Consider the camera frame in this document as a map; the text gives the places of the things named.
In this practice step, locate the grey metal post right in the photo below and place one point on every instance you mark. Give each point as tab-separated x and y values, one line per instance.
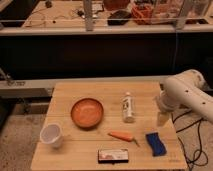
181	20

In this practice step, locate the orange toy carrot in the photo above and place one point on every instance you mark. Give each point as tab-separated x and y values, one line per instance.
126	136

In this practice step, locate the white plastic cup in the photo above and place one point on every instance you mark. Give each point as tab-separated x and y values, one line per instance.
51	135

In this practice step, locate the orange basket on bench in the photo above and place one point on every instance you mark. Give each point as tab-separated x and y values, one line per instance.
141	15

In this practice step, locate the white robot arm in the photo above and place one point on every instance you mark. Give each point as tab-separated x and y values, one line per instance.
185	89

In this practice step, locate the black and white box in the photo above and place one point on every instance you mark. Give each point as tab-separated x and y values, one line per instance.
113	156

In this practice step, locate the blue sponge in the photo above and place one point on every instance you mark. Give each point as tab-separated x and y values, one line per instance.
158	148

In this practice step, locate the grey metal post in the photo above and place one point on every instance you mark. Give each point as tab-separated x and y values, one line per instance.
181	20
87	4

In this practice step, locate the white plastic bottle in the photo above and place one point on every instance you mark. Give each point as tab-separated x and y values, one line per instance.
127	108

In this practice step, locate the translucent beige gripper body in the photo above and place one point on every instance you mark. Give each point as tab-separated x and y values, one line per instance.
162	118

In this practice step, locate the black object on bench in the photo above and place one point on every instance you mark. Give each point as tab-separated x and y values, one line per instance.
119	17

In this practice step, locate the orange round bowl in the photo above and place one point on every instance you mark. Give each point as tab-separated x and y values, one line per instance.
87	113

